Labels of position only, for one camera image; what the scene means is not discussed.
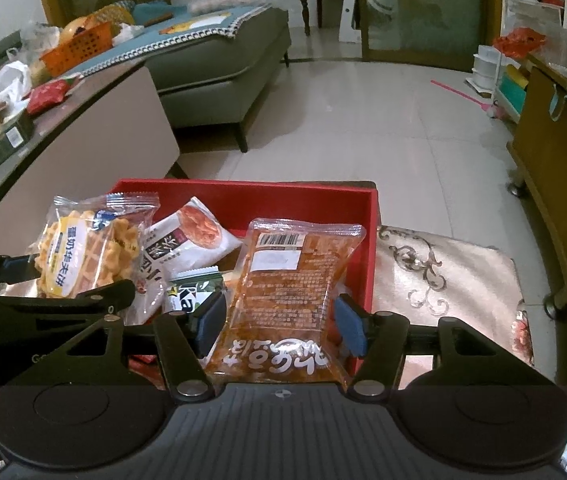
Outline clear bag on sofa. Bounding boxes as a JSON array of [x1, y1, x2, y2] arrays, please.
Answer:
[[187, 0, 265, 14]]

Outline red cardboard box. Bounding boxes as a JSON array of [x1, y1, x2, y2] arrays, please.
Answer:
[[107, 178, 381, 361]]

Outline orange plastic basket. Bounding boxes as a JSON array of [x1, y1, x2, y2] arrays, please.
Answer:
[[40, 19, 115, 77]]

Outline green sofa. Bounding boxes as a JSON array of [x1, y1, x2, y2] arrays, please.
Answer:
[[142, 6, 293, 154]]

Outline red plastic bag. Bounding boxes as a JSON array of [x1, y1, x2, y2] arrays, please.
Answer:
[[492, 27, 548, 59]]

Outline white crinkled snack packet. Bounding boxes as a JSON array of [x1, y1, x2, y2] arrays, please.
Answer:
[[133, 196, 244, 324]]

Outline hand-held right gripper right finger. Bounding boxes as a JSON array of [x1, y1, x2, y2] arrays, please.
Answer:
[[333, 293, 505, 403]]

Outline red crinkled packet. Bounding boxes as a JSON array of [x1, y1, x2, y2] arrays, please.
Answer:
[[26, 77, 82, 114]]

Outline pink stick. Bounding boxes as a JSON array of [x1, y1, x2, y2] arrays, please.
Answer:
[[430, 79, 498, 114]]

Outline waffle packet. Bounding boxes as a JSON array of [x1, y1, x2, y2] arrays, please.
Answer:
[[30, 192, 160, 302]]

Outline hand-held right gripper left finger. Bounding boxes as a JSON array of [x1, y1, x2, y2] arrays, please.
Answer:
[[60, 291, 229, 405]]

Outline glass sliding door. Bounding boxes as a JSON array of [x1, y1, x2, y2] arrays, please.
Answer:
[[355, 0, 505, 72]]

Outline white stacked containers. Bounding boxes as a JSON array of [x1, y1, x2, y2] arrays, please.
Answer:
[[465, 44, 503, 99]]

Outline wooden cabinet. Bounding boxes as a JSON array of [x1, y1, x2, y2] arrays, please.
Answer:
[[506, 52, 567, 361]]

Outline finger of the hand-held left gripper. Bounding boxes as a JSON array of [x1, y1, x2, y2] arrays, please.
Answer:
[[0, 254, 42, 307], [0, 279, 137, 322]]

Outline grey curved table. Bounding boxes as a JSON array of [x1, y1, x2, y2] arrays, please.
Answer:
[[0, 57, 182, 257]]

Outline white perforated board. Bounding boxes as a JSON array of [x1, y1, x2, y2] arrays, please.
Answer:
[[337, 0, 373, 44]]

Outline brown snack packet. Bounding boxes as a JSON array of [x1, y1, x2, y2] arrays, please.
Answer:
[[205, 217, 367, 390]]

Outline green white snack packet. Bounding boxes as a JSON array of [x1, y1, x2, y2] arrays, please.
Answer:
[[163, 266, 230, 314]]

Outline blue sofa blanket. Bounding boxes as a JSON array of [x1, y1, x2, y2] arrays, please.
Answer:
[[80, 1, 273, 77]]

